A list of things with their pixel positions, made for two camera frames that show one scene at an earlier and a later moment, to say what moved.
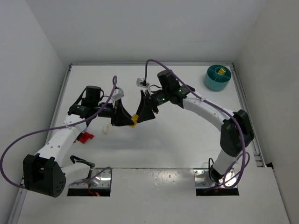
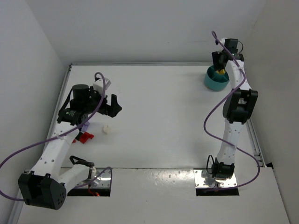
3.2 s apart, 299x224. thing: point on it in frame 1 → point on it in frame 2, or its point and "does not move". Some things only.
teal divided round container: (217, 78) does not move
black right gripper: (149, 102) → (217, 59)
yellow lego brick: (134, 118) → (221, 72)
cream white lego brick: (106, 129) does not move
